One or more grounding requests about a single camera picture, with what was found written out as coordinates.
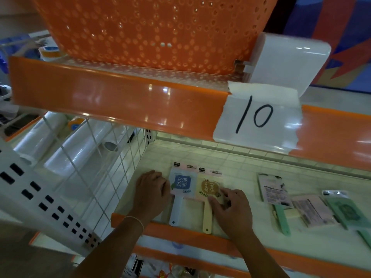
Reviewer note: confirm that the person's left hand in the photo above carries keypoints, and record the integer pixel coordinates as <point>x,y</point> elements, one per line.
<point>152,196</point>

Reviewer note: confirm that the person's right hand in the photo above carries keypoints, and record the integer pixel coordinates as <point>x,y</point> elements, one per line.
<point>236,217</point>

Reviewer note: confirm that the orange edged white shelf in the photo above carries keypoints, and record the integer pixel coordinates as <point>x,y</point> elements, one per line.
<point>116,95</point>

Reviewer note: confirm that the person's left forearm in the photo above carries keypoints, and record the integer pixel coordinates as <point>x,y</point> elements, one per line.
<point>107,251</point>

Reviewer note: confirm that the person's right forearm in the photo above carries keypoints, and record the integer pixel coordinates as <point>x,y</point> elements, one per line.
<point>261,257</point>

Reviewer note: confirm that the white plastic rolls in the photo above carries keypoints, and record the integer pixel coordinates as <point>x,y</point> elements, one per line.
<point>81,147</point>

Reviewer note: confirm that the small white paper tag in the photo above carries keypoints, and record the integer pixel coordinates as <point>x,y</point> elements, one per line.
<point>258,118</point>

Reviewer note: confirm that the white roll blue orange label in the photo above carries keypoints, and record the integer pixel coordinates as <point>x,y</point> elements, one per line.
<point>50,52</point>
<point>76,123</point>

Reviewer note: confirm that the white plastic film roll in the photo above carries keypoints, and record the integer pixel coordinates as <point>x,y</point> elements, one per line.
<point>40,138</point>

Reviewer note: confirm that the orange perforated plastic basket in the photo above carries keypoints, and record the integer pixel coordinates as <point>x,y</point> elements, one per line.
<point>159,31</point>

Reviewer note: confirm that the white power adapter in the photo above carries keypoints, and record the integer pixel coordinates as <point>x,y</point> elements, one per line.
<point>289,60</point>

